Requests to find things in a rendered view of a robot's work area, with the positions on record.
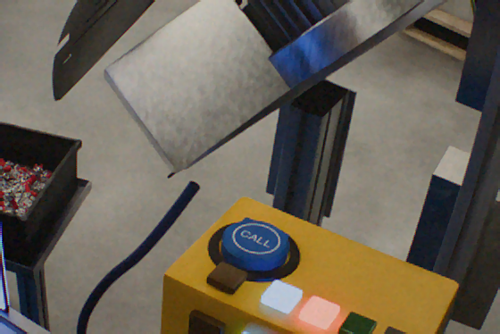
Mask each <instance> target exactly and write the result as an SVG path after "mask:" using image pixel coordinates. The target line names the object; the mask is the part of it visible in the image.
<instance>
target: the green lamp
mask: <svg viewBox="0 0 500 334"><path fill-rule="evenodd" d="M377 325H378V322H377V321H374V320H373V319H371V318H369V317H364V316H362V315H360V314H359V313H354V312H350V313H349V314H348V315H347V317H346V318H345V319H344V321H343V322H342V324H341V325H340V327H339V329H338V332H337V334H372V333H373V331H374V330H375V329H376V328H377Z"/></svg>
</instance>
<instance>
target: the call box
mask: <svg viewBox="0 0 500 334"><path fill-rule="evenodd" d="M245 217H249V218H251V219H253V220H258V221H266V222H268V223H271V224H273V225H275V226H276V227H278V228H279V229H280V230H282V231H283V233H285V232H286V234H288V235H289V237H288V242H289V250H288V255H287V261H286V262H285V264H284V265H283V266H282V267H281V268H280V269H278V270H276V271H270V272H261V273H257V272H250V271H246V273H247V279H246V280H245V281H244V283H243V284H242V285H241V286H240V287H239V288H238V290H237V291H236V292H235V293H234V294H233V295H231V294H229V293H227V292H224V291H222V290H220V289H218V288H216V287H214V286H211V285H209V284H208V283H207V282H206V281H207V276H208V275H209V274H210V273H211V272H212V271H213V270H214V269H215V268H216V266H217V265H219V264H220V263H222V262H224V263H227V264H229V265H231V264H230V263H228V262H227V261H226V260H225V259H224V257H223V255H221V239H222V233H223V231H224V230H225V229H226V228H227V227H228V226H229V225H231V224H234V223H236V222H239V221H242V220H244V219H245ZM231 266H233V265H231ZM275 280H279V281H282V282H284V283H286V284H288V285H289V286H292V287H294V288H297V289H300V290H302V291H303V294H302V297H301V298H300V300H299V301H298V302H297V303H296V304H295V305H294V307H293V308H292V309H291V311H290V312H289V313H283V312H281V311H279V310H277V309H275V308H273V307H271V306H269V305H266V304H262V303H261V298H262V295H263V293H264V292H265V291H266V290H267V288H268V287H270V286H271V285H272V283H273V282H274V281H275ZM458 292H459V287H458V283H457V282H455V281H453V280H450V279H448V278H445V277H443V276H441V275H439V274H436V273H434V272H431V271H429V270H425V269H422V268H421V267H419V266H417V265H412V264H410V263H408V262H406V261H403V260H402V259H397V258H395V257H393V256H391V255H388V254H386V253H383V252H380V251H378V250H376V249H373V248H371V247H369V246H366V245H363V244H361V243H359V242H357V241H353V240H351V239H349V238H345V237H343V236H340V235H338V234H336V233H334V232H332V231H329V230H325V229H324V228H322V227H319V226H317V225H314V224H312V223H310V222H308V221H304V220H302V219H300V218H297V217H295V216H292V215H290V214H288V213H284V212H282V211H280V210H278V209H275V208H273V207H270V206H268V205H265V204H263V203H259V202H257V201H255V200H253V199H251V198H248V197H242V198H240V199H239V200H238V201H237V202H236V203H235V204H234V205H232V206H231V207H230V208H229V209H228V211H227V212H225V213H224V214H223V215H222V216H221V217H220V219H219V220H217V221H216V222H215V223H214V224H213V225H212V227H211V228H210V229H208V230H207V231H206V232H205V233H204V234H203V235H202V236H201V237H200V238H199V239H198V240H197V241H196V242H195V243H194V244H193V245H192V246H191V247H190V248H189V249H188V250H187V251H186V252H185V253H184V254H183V255H182V256H181V257H180V258H179V259H178V260H177V261H176V262H175V263H174V264H173V265H172V266H171V267H170V268H169V269H168V270H167V271H166V272H165V273H164V276H163V282H162V309H161V312H162V318H161V328H160V331H161V334H188V323H189V316H190V313H191V312H192V311H193V309H196V310H198V311H200V312H202V313H205V314H207V315H210V316H212V317H213V318H215V319H217V320H219V321H222V322H224V323H225V327H226V329H225V334H242V333H243V332H246V333H248V334H338V329H339V327H340V325H341V324H342V322H343V321H344V319H345V318H346V317H347V315H348V314H349V313H350V312H354V313H359V314H360V315H362V316H364V317H369V318H371V319H373V320H374V321H377V322H378V325H377V328H376V329H375V330H374V331H373V333H372V334H383V333H384V332H385V330H386V328H387V327H388V326H390V327H392V328H396V329H399V330H402V331H404V332H406V333H408V334H409V333H410V334H441V333H442V330H443V328H444V325H445V324H446V319H447V317H448V314H449V313H450V311H451V308H452V305H453V303H454V300H455V298H456V296H457V294H458ZM313 296H317V297H318V298H320V299H322V300H325V301H329V302H331V303H333V304H335V305H338V306H339V307H340V311H339V314H338V315H337V316H336V317H335V319H334V320H333V322H332V323H331V324H330V325H329V326H328V328H327V329H323V328H320V327H318V326H315V325H313V324H311V323H310V322H306V321H302V320H300V319H299V314H300V312H301V311H302V310H303V308H304V307H305V305H306V304H307V302H308V301H310V300H311V298H312V297H313Z"/></svg>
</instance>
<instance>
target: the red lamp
mask: <svg viewBox="0 0 500 334"><path fill-rule="evenodd" d="M339 311H340V307H339V306H338V305H335V304H333V303H331V302H329V301H325V300H322V299H320V298H318V297H317V296H313V297H312V298H311V300H310V301H308V302H307V304H306V305H305V307H304V308H303V310H302V311H301V312H300V314H299V319H300V320H302V321H306V322H310V323H311V324H313V325H315V326H318V327H320V328H323V329H327V328H328V326H329V325H330V324H331V323H332V322H333V320H334V319H335V317H336V316H337V315H338V314H339Z"/></svg>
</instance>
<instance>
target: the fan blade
mask: <svg viewBox="0 0 500 334"><path fill-rule="evenodd" d="M154 1H155V0H78V1H77V2H76V3H75V5H74V6H73V8H72V10H71V12H70V14H69V17H68V19H67V21H66V22H65V24H64V27H63V30H62V34H61V36H60V39H59V43H58V45H59V44H60V43H61V42H62V41H63V40H64V39H65V38H66V37H67V36H68V34H69V40H68V41H67V42H66V43H65V44H64V45H63V46H62V48H61V49H60V50H59V51H58V53H57V54H56V55H55V56H54V67H53V71H52V82H53V87H52V89H53V94H54V100H55V101H58V100H61V99H62V98H63V97H64V96H65V95H67V94H68V92H69V91H70V90H71V89H72V88H73V87H74V86H75V85H76V84H77V83H78V82H79V80H80V79H81V78H82V77H84V76H85V75H86V74H87V73H88V72H89V71H90V70H91V69H92V68H93V66H94V65H95V64H96V63H97V62H98V61H99V60H100V59H101V58H102V57H103V56H104V54H105V53H106V52H107V51H108V50H109V49H110V48H111V47H112V46H113V45H114V44H115V43H116V42H117V41H118V40H119V39H120V38H121V37H122V36H123V34H124V33H125V32H126V31H127V30H128V29H129V28H130V27H131V26H132V25H133V24H134V23H135V21H136V20H137V19H138V18H139V17H140V16H141V15H142V14H143V13H144V12H145V11H146V10H147V9H148V8H149V7H150V6H151V5H152V4H153V3H154ZM73 47H74V52H75V56H74V57H73V58H72V59H71V60H70V61H69V62H68V63H67V64H66V65H65V67H64V68H63V69H62V67H61V62H62V59H63V57H64V56H65V55H66V54H67V53H69V52H70V50H71V49H72V48H73Z"/></svg>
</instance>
